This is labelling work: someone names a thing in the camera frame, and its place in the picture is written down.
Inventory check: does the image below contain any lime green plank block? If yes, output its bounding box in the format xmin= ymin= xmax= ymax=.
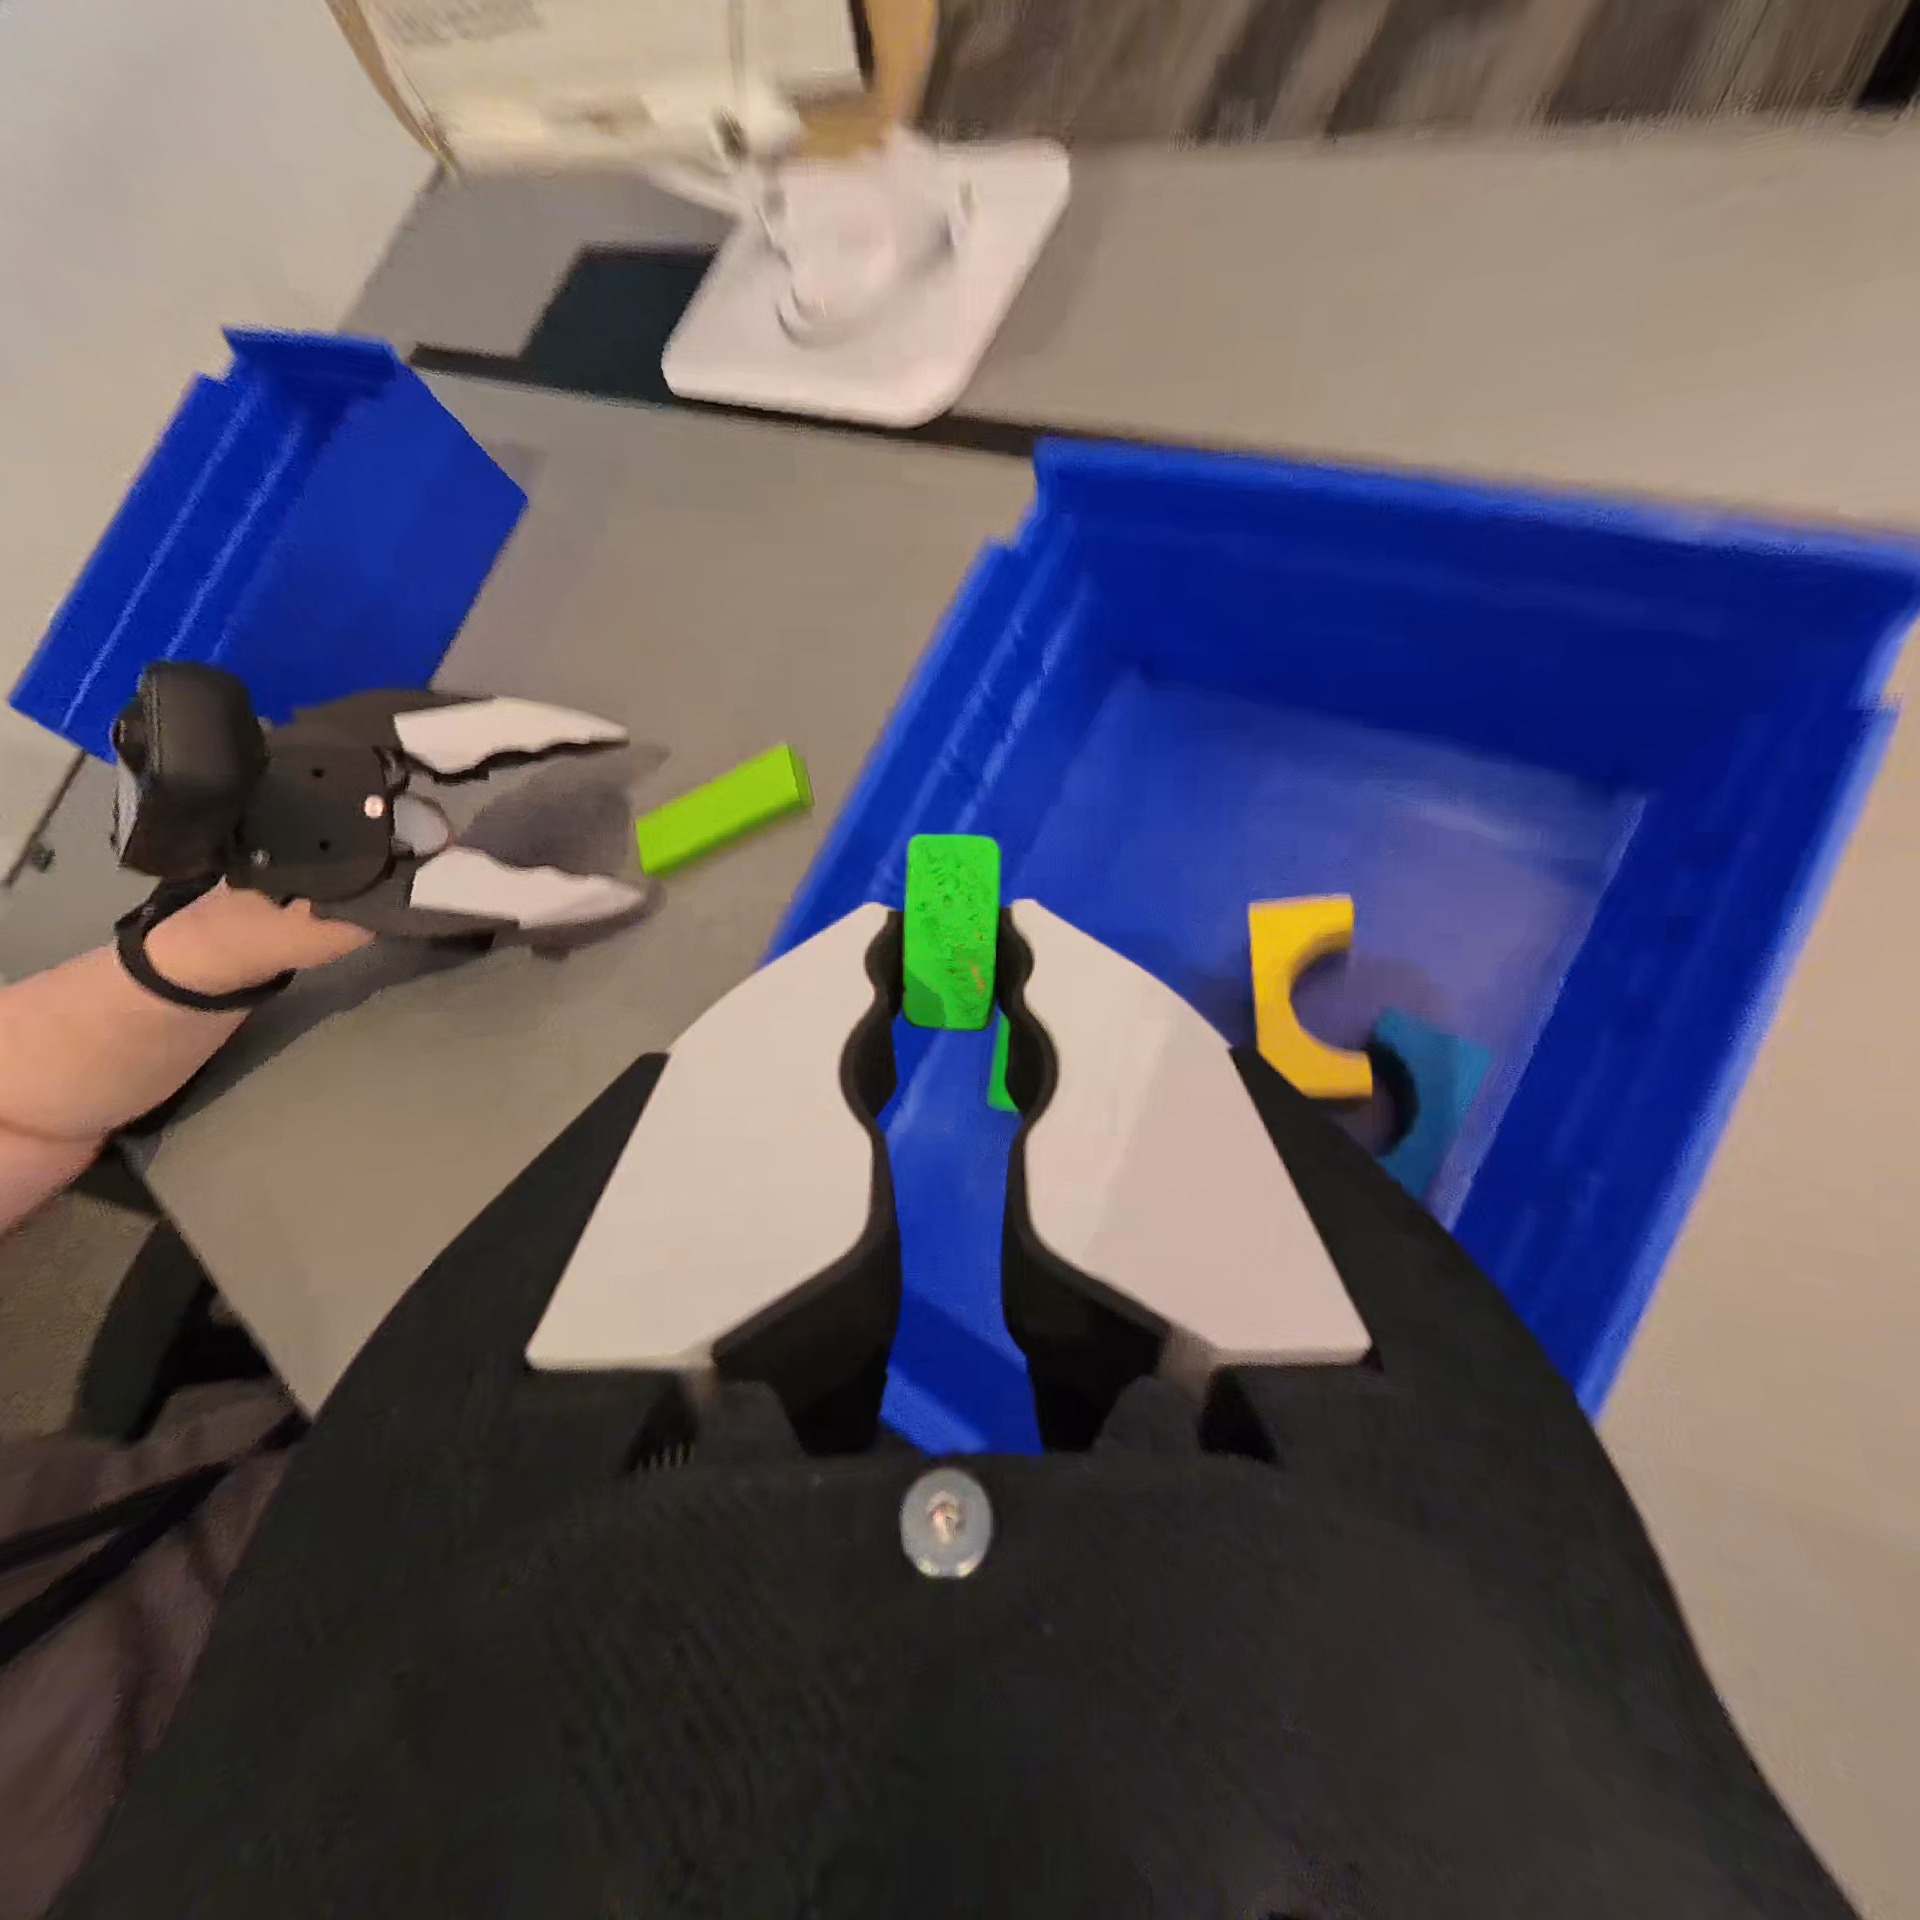
xmin=633 ymin=743 xmax=817 ymax=876

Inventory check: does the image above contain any blue plastic bin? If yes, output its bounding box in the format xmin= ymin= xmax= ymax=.
xmin=764 ymin=436 xmax=1920 ymax=1462
xmin=9 ymin=324 xmax=531 ymax=770

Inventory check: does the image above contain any blue arch block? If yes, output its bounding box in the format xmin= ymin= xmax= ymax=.
xmin=1363 ymin=1012 xmax=1497 ymax=1177

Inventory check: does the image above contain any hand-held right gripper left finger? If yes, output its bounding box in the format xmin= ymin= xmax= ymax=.
xmin=527 ymin=902 xmax=905 ymax=1386

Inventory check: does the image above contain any yellow arch block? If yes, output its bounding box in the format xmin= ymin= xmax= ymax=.
xmin=1244 ymin=891 xmax=1379 ymax=1099

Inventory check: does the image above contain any wooden document stand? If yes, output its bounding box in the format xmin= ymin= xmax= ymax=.
xmin=325 ymin=0 xmax=1076 ymax=433

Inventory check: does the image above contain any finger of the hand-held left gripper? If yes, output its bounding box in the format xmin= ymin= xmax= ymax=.
xmin=390 ymin=696 xmax=635 ymax=780
xmin=403 ymin=848 xmax=658 ymax=942

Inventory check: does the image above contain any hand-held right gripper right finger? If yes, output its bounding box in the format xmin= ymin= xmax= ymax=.
xmin=1003 ymin=896 xmax=1377 ymax=1384

